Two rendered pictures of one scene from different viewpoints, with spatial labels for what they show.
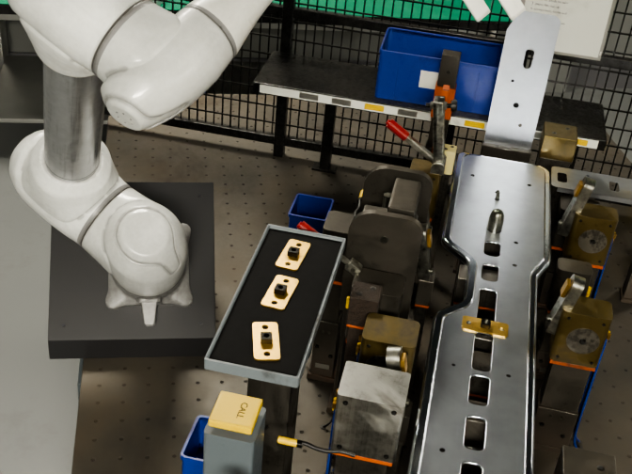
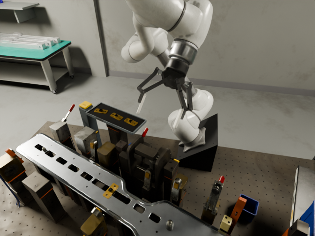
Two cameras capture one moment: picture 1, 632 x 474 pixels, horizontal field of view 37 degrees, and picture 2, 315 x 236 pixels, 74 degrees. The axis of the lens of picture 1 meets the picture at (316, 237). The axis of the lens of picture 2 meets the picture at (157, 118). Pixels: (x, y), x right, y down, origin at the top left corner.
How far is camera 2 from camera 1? 1.97 m
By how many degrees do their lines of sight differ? 85
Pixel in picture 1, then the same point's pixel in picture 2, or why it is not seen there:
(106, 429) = (154, 141)
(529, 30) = not seen: outside the picture
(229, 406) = (86, 103)
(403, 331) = (104, 150)
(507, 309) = (115, 202)
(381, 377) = (85, 134)
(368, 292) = (120, 143)
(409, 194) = (145, 151)
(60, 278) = not seen: hidden behind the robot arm
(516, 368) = (88, 190)
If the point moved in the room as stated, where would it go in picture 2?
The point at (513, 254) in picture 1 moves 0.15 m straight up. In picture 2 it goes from (148, 224) to (147, 207)
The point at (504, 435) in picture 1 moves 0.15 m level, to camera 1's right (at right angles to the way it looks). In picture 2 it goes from (67, 174) to (46, 197)
